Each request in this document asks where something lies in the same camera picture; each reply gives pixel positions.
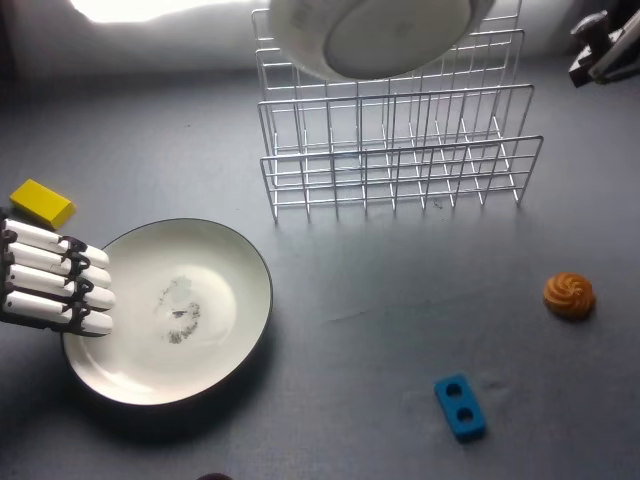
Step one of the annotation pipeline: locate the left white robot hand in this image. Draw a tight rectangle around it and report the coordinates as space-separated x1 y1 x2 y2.
0 207 117 341

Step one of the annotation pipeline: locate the white ceramic plate dark rim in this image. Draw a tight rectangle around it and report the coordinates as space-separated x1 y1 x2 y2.
61 217 275 409
267 0 494 81

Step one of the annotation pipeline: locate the yellow rectangular block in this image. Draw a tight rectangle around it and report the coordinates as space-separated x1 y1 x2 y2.
9 178 77 231

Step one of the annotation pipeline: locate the blue block with two holes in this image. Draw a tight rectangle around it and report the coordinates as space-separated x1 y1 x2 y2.
433 373 487 444

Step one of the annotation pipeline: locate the orange swirl cookie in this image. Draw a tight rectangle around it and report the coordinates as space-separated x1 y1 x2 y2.
543 272 596 321

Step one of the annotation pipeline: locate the silver wire plate rack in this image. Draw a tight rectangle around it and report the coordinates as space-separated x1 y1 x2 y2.
251 0 545 224

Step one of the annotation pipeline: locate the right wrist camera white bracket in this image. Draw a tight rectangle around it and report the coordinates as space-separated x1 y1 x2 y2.
568 9 640 89

